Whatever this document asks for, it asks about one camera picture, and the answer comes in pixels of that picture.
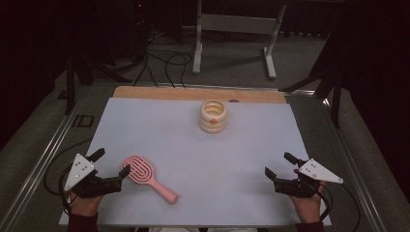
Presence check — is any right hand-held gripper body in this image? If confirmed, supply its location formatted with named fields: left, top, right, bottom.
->
left=274, top=158, right=344, bottom=199

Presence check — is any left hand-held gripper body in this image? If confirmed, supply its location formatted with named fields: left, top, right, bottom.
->
left=63, top=154, right=124, bottom=199

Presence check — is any pink hairbrush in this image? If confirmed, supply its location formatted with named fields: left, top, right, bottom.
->
left=121, top=155, right=179, bottom=205

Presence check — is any person's left hand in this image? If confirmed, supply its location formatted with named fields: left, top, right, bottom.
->
left=68, top=189, right=104, bottom=218

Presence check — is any person's right hand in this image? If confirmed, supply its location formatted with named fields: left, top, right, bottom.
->
left=288, top=181, right=326, bottom=224

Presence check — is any black stand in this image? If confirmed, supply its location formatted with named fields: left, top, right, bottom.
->
left=278, top=18, right=346, bottom=130
left=63, top=52, right=133, bottom=116

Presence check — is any cream ribbed round holder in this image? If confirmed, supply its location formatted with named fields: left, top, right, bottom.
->
left=198, top=99, right=228, bottom=134

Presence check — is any black floor bracket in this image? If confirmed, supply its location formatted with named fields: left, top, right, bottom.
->
left=71, top=114, right=96, bottom=129

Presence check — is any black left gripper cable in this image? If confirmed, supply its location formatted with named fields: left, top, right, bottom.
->
left=44, top=137, right=95, bottom=215

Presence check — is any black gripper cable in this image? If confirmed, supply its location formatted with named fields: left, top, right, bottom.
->
left=44, top=137, right=95, bottom=215
left=317, top=183, right=362, bottom=232

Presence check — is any metal floor rail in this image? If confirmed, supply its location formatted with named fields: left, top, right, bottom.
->
left=321, top=96, right=388, bottom=232
left=0, top=86, right=92, bottom=232

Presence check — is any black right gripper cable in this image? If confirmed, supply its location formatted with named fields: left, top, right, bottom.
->
left=317, top=183, right=362, bottom=232

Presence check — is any black floor cable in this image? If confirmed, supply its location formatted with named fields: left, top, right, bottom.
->
left=164, top=51, right=193, bottom=89
left=132, top=32, right=160, bottom=88

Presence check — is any white metal stand frame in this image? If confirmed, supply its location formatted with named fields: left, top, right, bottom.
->
left=191, top=0, right=288, bottom=80

